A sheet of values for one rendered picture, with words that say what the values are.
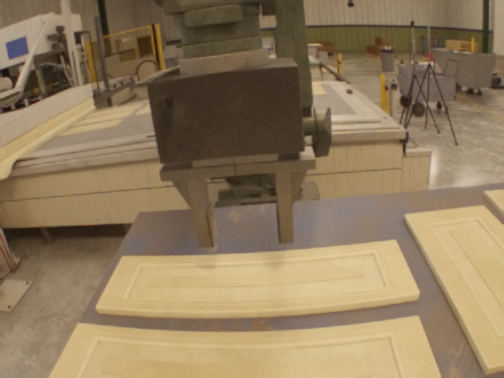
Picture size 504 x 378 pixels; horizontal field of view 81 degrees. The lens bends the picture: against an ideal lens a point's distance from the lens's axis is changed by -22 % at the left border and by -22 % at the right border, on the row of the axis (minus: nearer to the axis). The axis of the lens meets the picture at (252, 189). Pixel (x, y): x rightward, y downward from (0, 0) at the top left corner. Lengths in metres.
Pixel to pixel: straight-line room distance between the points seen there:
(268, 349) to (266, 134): 0.35
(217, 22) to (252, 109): 0.14
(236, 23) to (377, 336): 0.54
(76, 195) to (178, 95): 2.42
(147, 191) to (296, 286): 2.01
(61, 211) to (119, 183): 0.66
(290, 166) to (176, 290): 0.35
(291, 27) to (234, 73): 1.02
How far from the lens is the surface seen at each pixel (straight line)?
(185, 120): 0.54
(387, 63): 11.39
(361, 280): 0.74
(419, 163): 2.65
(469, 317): 0.69
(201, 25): 0.51
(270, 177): 1.70
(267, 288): 0.73
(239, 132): 0.53
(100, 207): 2.85
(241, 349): 0.62
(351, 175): 2.50
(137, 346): 0.68
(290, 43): 1.53
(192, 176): 0.61
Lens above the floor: 1.53
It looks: 25 degrees down
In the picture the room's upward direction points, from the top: 7 degrees counter-clockwise
